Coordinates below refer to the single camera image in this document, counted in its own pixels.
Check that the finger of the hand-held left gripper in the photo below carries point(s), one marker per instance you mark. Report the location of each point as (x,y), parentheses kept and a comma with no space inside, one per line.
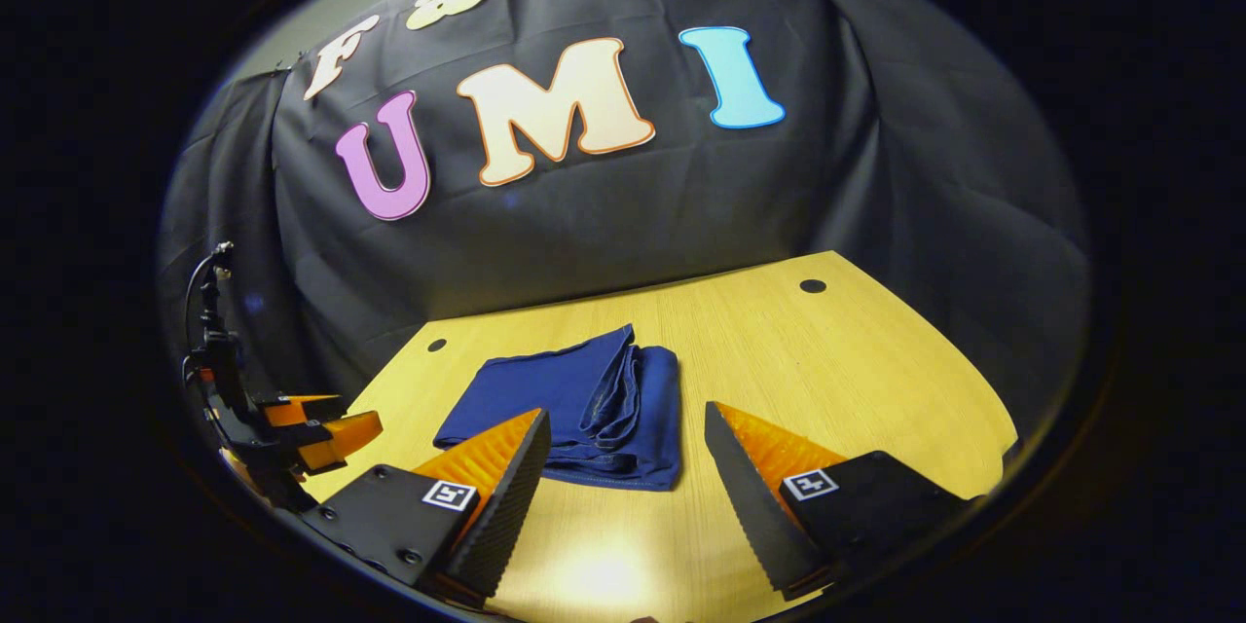
(302,409)
(341,436)

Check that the black backdrop cloth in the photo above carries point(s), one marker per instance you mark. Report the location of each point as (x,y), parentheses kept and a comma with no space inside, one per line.
(633,234)

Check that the blue jeans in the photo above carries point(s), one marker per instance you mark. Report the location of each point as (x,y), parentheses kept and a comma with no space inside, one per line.
(545,399)

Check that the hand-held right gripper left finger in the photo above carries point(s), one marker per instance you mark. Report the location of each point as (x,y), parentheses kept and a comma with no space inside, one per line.
(511,501)

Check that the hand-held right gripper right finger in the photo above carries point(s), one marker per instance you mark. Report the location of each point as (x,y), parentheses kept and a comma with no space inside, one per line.
(750,501)

